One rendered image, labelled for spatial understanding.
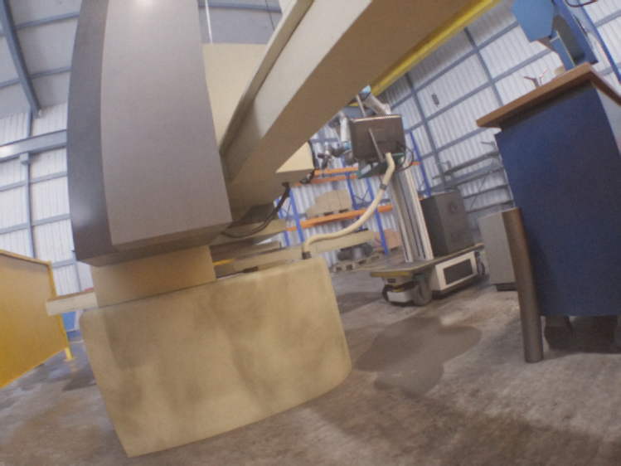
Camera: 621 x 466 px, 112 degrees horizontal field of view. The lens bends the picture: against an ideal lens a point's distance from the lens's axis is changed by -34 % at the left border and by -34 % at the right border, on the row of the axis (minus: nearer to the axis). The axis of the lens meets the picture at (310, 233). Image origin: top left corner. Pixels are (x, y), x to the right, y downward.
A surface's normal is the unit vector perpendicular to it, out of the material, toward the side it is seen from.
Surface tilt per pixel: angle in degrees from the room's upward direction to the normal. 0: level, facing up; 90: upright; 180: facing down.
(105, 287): 90
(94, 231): 90
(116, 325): 90
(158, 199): 90
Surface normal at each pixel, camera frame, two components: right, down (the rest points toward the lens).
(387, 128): 0.26, 0.22
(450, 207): 0.29, -0.14
